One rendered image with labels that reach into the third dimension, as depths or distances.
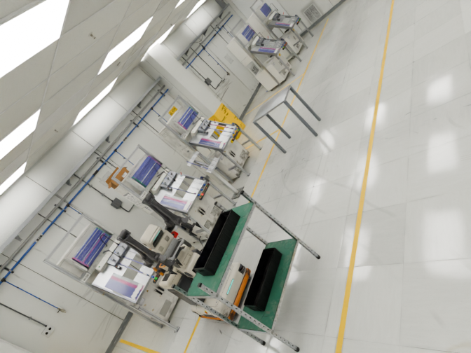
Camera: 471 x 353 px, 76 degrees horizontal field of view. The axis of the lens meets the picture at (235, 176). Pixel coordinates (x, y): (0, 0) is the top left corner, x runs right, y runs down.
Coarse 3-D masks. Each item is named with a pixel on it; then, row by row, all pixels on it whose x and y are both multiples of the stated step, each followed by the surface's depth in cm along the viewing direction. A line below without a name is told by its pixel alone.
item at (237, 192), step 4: (216, 172) 543; (216, 176) 543; (220, 176) 546; (220, 180) 547; (224, 180) 550; (224, 184) 552; (228, 184) 553; (232, 188) 555; (240, 188) 564; (236, 192) 559; (236, 196) 556
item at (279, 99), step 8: (288, 88) 468; (280, 96) 472; (296, 96) 482; (264, 104) 510; (272, 104) 476; (288, 104) 450; (304, 104) 489; (264, 112) 481; (296, 112) 458; (312, 112) 494; (256, 120) 490; (272, 120) 531; (304, 120) 464; (280, 128) 537; (312, 128) 471; (288, 136) 544
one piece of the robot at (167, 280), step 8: (184, 248) 360; (192, 248) 362; (160, 272) 352; (168, 272) 348; (176, 272) 342; (168, 280) 336; (176, 280) 339; (184, 280) 345; (192, 280) 351; (168, 288) 341; (184, 288) 343; (184, 296) 343; (192, 304) 358
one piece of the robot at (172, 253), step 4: (172, 240) 320; (176, 240) 322; (180, 240) 319; (184, 240) 321; (172, 244) 319; (176, 244) 321; (180, 244) 314; (188, 244) 327; (168, 248) 315; (172, 248) 318; (176, 248) 314; (180, 248) 324; (168, 252) 314; (172, 252) 314; (176, 252) 309; (168, 256) 312; (172, 256) 306; (176, 256) 319; (172, 260) 307; (176, 264) 309
